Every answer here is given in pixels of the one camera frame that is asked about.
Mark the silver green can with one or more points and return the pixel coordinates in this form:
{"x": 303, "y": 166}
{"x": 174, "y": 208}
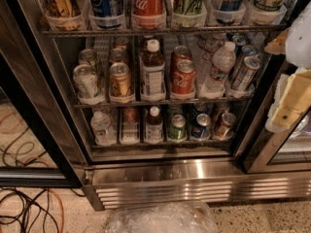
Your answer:
{"x": 90, "y": 57}
{"x": 86, "y": 81}

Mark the clear water bottle bottom shelf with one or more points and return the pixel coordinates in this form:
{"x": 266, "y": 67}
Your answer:
{"x": 102, "y": 128}

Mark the yellow can top shelf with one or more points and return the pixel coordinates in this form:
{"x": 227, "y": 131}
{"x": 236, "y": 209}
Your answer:
{"x": 63, "y": 8}

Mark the blue can bottom shelf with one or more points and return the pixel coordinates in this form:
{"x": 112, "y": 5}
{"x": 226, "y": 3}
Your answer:
{"x": 201, "y": 127}

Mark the right glass fridge door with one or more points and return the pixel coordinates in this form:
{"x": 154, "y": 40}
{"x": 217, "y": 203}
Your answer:
{"x": 258, "y": 149}

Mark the orange soda can front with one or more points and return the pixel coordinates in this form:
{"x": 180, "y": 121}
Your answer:
{"x": 120, "y": 80}

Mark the red cola can front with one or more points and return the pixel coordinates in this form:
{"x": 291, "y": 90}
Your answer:
{"x": 183, "y": 77}

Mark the green can bottom shelf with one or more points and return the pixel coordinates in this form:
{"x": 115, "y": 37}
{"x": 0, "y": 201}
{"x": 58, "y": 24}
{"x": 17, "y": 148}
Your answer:
{"x": 177, "y": 127}

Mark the orange soda can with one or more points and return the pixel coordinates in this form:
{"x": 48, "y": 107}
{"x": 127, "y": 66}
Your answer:
{"x": 121, "y": 43}
{"x": 118, "y": 55}
{"x": 120, "y": 80}

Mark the red can bottom shelf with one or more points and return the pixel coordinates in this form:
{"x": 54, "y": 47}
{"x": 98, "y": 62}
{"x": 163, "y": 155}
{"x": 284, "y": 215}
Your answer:
{"x": 130, "y": 114}

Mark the silver green can front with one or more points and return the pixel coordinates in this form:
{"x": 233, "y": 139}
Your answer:
{"x": 86, "y": 81}

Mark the steel fridge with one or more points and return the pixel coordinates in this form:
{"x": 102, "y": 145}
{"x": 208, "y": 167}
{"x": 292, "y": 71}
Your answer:
{"x": 132, "y": 173}

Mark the red cola can rear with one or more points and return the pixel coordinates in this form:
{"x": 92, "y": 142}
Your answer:
{"x": 180, "y": 53}

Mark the brown tea bottle shelf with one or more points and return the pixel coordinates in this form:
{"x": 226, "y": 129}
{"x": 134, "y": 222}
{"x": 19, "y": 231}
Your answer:
{"x": 153, "y": 69}
{"x": 154, "y": 123}

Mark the left glass fridge door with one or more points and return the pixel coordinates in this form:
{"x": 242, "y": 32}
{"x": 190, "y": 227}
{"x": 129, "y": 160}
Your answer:
{"x": 35, "y": 115}

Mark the slim silver can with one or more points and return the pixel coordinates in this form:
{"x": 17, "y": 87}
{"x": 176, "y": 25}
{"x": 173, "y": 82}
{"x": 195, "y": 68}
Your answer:
{"x": 247, "y": 50}
{"x": 246, "y": 73}
{"x": 240, "y": 40}

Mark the glass fridge door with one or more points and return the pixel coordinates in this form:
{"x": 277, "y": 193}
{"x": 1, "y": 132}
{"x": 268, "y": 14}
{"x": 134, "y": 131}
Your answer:
{"x": 35, "y": 115}
{"x": 258, "y": 149}

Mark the blue pepsi can top shelf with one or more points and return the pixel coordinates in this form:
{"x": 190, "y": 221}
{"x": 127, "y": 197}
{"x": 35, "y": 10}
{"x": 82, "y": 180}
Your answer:
{"x": 107, "y": 0}

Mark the brown tea bottle middle shelf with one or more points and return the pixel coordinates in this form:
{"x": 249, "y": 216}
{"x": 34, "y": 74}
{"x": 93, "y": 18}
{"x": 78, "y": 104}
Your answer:
{"x": 153, "y": 69}

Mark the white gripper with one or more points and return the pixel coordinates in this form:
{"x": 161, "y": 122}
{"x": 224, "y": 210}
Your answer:
{"x": 300, "y": 39}

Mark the slim silver can rear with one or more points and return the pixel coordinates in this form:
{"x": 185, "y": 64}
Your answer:
{"x": 240, "y": 40}

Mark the clear water bottle shelf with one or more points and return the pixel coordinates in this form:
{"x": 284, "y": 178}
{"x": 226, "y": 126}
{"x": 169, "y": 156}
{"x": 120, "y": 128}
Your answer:
{"x": 102, "y": 128}
{"x": 222, "y": 62}

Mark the slim silver can front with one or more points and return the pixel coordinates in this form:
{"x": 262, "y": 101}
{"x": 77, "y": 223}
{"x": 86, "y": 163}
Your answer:
{"x": 246, "y": 73}

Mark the silver green can rear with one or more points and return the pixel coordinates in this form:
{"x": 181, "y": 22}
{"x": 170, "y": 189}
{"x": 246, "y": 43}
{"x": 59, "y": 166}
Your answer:
{"x": 90, "y": 57}

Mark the red cola can top shelf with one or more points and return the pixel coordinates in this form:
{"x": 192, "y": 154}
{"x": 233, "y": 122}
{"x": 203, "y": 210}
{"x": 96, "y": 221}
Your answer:
{"x": 149, "y": 0}

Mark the brown tea bottle bottom shelf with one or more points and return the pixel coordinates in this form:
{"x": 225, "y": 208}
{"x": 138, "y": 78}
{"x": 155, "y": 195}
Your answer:
{"x": 154, "y": 123}

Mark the clear water bottle middle shelf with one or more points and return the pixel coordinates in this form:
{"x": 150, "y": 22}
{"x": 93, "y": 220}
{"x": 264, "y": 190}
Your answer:
{"x": 222, "y": 62}

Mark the brown can bottom shelf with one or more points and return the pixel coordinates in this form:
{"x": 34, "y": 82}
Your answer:
{"x": 223, "y": 126}

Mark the clear plastic bag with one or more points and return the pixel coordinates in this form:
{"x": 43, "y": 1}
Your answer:
{"x": 172, "y": 217}

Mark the orange soda can rear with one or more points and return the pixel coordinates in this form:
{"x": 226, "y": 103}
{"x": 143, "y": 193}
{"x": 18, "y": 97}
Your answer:
{"x": 121, "y": 43}

